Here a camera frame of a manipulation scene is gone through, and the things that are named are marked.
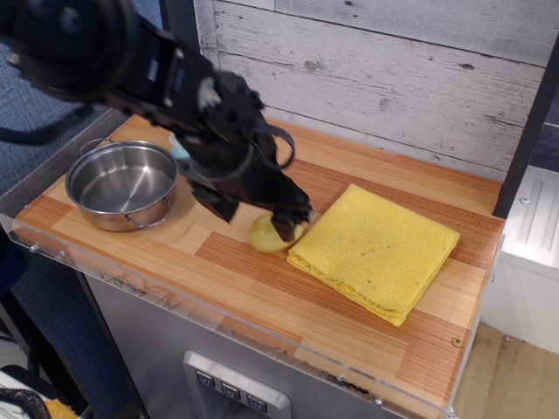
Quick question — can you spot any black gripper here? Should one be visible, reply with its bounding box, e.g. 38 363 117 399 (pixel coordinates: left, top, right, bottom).
178 128 317 243

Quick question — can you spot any yellow potato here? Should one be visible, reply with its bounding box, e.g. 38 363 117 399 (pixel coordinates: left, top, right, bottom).
249 212 304 253

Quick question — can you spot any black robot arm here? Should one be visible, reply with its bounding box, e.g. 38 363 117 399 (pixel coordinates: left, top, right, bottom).
1 1 314 241

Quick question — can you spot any light blue scrub brush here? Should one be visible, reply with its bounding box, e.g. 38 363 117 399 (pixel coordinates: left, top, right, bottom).
168 134 190 161

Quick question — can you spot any clear acrylic edge guard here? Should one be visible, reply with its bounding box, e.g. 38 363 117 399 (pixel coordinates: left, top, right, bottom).
2 200 504 418

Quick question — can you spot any folded yellow cloth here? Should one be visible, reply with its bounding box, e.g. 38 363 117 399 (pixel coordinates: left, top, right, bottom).
287 184 460 326

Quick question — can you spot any stainless steel pot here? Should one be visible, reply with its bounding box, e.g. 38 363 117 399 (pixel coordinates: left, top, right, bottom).
66 141 179 232

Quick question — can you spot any silver dispenser button panel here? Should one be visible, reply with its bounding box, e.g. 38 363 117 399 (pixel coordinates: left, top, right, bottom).
183 350 292 419

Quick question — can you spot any yellow object bottom left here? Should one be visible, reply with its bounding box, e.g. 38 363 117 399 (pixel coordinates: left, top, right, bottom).
45 399 79 419

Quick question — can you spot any white ribbed side cabinet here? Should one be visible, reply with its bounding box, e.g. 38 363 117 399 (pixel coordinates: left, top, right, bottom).
480 166 558 354

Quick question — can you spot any dark left upright post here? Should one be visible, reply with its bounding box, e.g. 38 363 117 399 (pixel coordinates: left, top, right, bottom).
159 0 200 52

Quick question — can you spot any dark upright post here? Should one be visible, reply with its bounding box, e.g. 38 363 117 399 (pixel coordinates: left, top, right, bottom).
493 37 558 219
159 0 200 52

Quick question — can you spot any grey metal side rail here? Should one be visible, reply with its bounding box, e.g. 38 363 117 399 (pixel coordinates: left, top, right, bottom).
1 111 128 217

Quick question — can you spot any dark right upright post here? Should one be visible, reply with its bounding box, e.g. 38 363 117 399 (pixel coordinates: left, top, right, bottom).
493 37 558 219

